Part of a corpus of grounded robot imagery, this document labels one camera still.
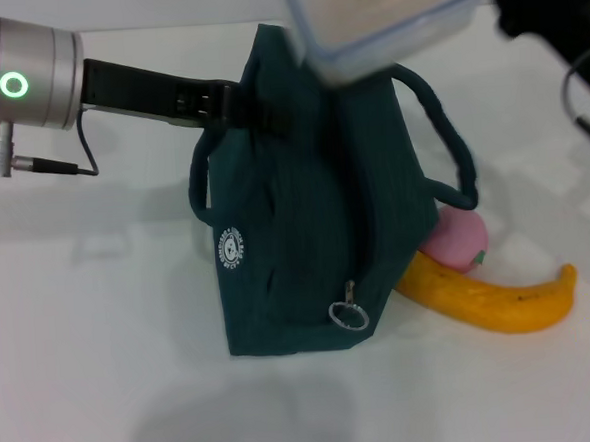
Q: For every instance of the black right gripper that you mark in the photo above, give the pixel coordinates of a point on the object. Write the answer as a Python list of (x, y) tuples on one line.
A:
[(552, 10)]

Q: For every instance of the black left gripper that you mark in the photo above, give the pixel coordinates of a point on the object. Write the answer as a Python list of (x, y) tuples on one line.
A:
[(142, 92)]

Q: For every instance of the dark teal lunch bag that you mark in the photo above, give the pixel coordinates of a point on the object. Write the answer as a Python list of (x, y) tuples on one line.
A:
[(300, 220)]

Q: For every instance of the clear blue-rimmed food container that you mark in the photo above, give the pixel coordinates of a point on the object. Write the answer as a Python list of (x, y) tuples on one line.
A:
[(387, 15)]

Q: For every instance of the yellow banana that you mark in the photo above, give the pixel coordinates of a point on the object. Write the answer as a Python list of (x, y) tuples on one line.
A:
[(480, 302)]

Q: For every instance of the pink toy peach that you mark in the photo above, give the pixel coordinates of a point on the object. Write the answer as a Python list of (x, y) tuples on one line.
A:
[(459, 241)]

